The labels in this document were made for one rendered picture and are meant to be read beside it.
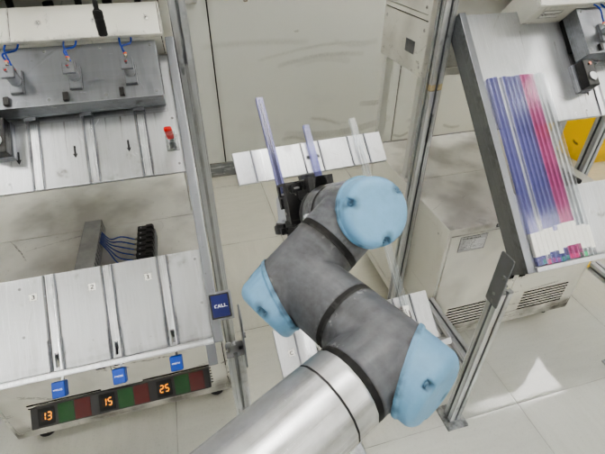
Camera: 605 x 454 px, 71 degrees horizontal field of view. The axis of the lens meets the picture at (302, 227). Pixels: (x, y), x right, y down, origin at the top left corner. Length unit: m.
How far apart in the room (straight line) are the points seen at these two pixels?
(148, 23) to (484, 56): 0.86
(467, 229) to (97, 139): 1.10
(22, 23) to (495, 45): 1.14
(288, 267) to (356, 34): 2.47
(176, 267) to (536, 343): 1.55
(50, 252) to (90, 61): 0.64
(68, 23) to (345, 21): 1.94
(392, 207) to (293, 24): 2.31
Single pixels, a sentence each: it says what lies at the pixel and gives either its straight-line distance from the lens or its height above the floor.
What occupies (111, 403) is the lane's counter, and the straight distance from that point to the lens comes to 0.98.
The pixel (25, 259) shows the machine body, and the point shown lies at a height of 0.62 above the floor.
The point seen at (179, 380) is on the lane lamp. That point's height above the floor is 0.66.
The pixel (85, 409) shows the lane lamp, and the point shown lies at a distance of 1.00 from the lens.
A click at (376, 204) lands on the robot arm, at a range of 0.43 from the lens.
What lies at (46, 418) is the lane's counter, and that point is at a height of 0.66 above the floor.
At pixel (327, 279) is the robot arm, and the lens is 0.40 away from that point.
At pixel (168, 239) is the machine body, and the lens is 1.38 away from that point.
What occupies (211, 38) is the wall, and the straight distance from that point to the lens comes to 2.63.
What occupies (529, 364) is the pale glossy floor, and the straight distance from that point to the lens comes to 1.97.
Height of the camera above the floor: 1.44
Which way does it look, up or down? 37 degrees down
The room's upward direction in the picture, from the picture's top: straight up
